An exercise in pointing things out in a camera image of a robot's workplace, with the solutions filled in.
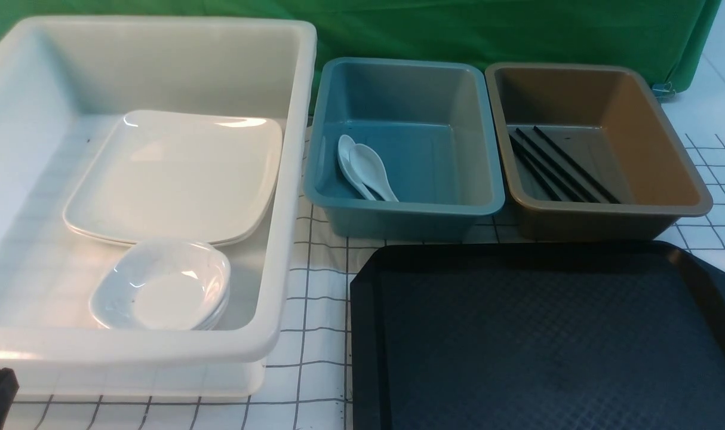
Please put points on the large white rice plate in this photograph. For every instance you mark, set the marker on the large white rice plate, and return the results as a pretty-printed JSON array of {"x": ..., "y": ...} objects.
[{"x": 162, "y": 173}]

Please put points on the white bowl in bin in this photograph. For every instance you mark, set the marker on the white bowl in bin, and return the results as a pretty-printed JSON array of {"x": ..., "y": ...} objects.
[{"x": 124, "y": 320}]

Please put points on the white square plate in bin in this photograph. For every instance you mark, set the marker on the white square plate in bin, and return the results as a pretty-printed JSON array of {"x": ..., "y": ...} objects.
[{"x": 130, "y": 243}]

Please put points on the metal clip on backdrop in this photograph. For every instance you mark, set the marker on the metal clip on backdrop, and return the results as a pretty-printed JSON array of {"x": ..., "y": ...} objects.
[{"x": 663, "y": 90}]

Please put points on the white bowl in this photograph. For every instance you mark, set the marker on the white bowl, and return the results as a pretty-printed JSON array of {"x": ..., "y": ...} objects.
[
  {"x": 136, "y": 309},
  {"x": 124, "y": 320},
  {"x": 170, "y": 265}
]

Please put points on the large white plastic bin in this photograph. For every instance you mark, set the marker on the large white plastic bin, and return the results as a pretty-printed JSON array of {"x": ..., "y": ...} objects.
[{"x": 65, "y": 81}]

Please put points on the blue plastic bin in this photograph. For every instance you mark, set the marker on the blue plastic bin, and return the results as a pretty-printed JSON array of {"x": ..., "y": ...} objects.
[{"x": 431, "y": 124}]

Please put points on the brown plastic bin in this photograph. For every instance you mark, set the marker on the brown plastic bin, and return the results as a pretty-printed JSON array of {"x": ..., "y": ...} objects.
[{"x": 608, "y": 120}]

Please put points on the black chopstick in brown bin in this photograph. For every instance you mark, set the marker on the black chopstick in brown bin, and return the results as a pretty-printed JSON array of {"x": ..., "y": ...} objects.
[{"x": 583, "y": 172}]

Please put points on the black serving tray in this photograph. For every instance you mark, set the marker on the black serving tray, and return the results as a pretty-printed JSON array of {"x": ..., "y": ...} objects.
[{"x": 610, "y": 335}]

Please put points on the white checked tablecloth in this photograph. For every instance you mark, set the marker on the white checked tablecloth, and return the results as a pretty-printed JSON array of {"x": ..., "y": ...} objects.
[{"x": 308, "y": 375}]

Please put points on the green cloth backdrop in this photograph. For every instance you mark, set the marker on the green cloth backdrop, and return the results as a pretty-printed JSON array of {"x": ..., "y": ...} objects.
[{"x": 661, "y": 40}]

